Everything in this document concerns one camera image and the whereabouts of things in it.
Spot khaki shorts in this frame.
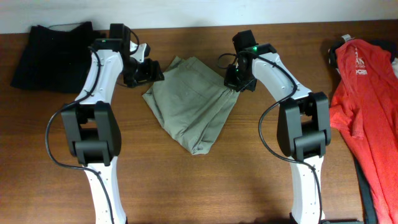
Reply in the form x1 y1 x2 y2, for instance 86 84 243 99
142 57 239 155

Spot red printed t-shirt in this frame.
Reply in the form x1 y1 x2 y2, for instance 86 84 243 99
328 39 398 224

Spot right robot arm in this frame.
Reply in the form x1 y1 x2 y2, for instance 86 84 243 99
224 30 331 223

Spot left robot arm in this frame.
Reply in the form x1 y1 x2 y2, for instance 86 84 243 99
58 24 164 223

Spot folded black garment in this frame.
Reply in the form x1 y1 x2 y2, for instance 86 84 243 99
10 22 104 93

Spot white garment at edge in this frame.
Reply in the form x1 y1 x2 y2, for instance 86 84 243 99
391 58 398 78

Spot dark garment under pile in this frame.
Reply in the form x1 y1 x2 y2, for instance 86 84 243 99
328 39 398 224

